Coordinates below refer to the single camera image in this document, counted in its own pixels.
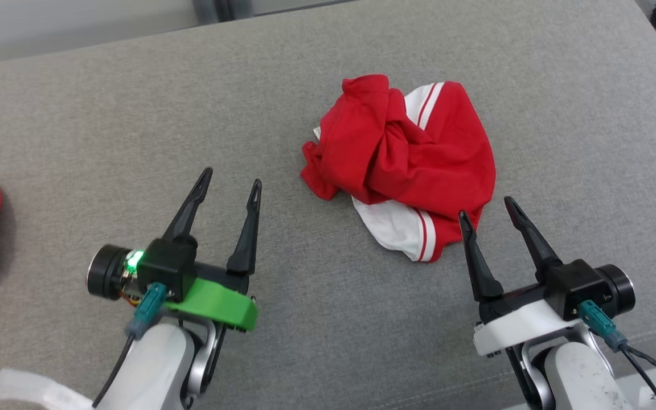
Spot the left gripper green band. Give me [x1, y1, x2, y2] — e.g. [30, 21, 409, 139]
[86, 167, 263, 333]

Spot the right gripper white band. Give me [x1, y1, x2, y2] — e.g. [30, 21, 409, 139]
[458, 196, 637, 358]

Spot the red jersey with white sleeves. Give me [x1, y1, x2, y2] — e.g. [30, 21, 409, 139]
[301, 74, 497, 264]

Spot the grey fabric sofa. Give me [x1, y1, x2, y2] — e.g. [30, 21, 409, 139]
[0, 0, 656, 410]

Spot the white cloth strip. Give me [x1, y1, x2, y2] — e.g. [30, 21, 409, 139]
[0, 367, 95, 410]

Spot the left black cable teal plug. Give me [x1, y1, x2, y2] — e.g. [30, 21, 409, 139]
[92, 283, 168, 408]

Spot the black cable teal plug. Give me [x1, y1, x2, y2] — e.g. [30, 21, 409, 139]
[92, 283, 168, 408]
[577, 300, 656, 410]

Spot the right black cable teal plug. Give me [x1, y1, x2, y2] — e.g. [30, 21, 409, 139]
[577, 300, 656, 410]

